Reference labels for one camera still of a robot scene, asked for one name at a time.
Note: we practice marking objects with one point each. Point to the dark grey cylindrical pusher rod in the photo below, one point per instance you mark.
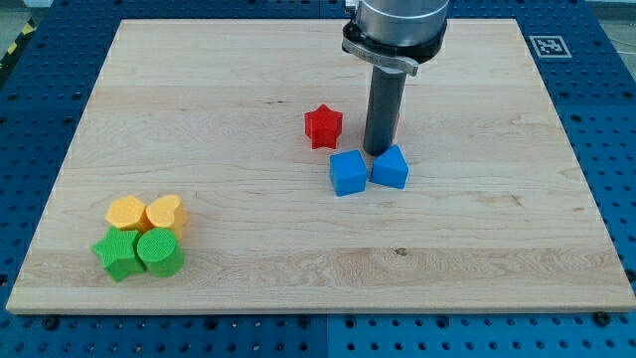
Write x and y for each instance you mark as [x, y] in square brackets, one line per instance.
[385, 96]

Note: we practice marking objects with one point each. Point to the red star block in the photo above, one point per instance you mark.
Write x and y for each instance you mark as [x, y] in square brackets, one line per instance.
[323, 126]

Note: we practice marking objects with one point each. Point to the green star block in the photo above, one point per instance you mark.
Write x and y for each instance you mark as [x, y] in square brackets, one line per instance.
[117, 253]

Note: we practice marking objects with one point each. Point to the blue triangle block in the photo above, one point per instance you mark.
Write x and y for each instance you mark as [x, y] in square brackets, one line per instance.
[390, 168]

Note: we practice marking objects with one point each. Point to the blue cube block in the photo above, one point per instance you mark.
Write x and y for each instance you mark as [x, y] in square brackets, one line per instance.
[348, 173]

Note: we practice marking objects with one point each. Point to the white fiducial marker tag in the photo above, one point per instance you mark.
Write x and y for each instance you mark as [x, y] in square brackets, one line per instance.
[550, 47]

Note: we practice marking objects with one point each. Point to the light wooden board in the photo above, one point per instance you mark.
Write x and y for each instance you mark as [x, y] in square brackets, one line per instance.
[495, 215]

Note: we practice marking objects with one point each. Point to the yellow heart block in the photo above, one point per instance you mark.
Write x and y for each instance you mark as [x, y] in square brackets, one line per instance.
[168, 212]

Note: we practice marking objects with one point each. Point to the green cylinder block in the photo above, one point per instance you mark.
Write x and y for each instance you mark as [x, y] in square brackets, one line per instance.
[160, 251]

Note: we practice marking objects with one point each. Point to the yellow pentagon block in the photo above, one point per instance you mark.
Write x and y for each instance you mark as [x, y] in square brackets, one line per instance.
[128, 213]

